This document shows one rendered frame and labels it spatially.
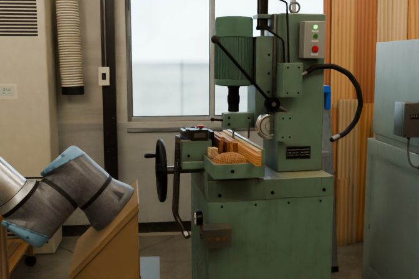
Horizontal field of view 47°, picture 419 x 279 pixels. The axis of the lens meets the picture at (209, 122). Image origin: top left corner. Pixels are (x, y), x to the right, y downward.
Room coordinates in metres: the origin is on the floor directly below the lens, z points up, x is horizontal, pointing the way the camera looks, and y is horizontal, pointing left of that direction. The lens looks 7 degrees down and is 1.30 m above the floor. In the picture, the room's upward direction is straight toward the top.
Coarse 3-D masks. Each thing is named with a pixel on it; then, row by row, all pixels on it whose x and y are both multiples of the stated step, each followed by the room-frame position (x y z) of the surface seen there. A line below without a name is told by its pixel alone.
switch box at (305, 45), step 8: (304, 24) 2.13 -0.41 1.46; (312, 24) 2.13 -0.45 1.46; (320, 24) 2.14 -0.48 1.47; (304, 32) 2.13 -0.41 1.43; (312, 32) 2.13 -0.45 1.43; (320, 32) 2.14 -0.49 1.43; (304, 40) 2.13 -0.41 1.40; (320, 40) 2.14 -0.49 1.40; (304, 48) 2.13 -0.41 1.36; (320, 48) 2.14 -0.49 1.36; (304, 56) 2.13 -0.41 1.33; (312, 56) 2.13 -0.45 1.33; (320, 56) 2.14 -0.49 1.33
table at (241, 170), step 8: (208, 160) 1.98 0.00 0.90; (184, 168) 2.06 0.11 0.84; (192, 168) 2.07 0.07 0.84; (200, 168) 2.07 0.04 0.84; (208, 168) 1.98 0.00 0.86; (216, 168) 1.87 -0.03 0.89; (224, 168) 1.88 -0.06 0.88; (232, 168) 1.88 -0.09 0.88; (240, 168) 1.89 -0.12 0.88; (248, 168) 1.90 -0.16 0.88; (256, 168) 1.90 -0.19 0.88; (264, 168) 1.91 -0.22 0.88; (216, 176) 1.87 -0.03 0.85; (224, 176) 1.88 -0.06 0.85; (232, 176) 1.88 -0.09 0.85; (240, 176) 1.89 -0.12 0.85; (248, 176) 1.90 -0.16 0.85; (256, 176) 1.90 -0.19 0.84
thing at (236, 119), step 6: (222, 114) 2.24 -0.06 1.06; (228, 114) 2.20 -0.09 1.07; (234, 114) 2.20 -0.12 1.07; (240, 114) 2.21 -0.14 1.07; (246, 114) 2.21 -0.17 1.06; (252, 114) 2.22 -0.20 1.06; (228, 120) 2.20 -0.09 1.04; (234, 120) 2.20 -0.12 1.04; (240, 120) 2.21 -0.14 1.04; (252, 120) 2.22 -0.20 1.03; (222, 126) 2.24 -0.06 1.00; (228, 126) 2.20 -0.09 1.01; (234, 126) 2.20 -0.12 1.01; (240, 126) 2.21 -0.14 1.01; (246, 126) 2.21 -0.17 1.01; (252, 126) 2.22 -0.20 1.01
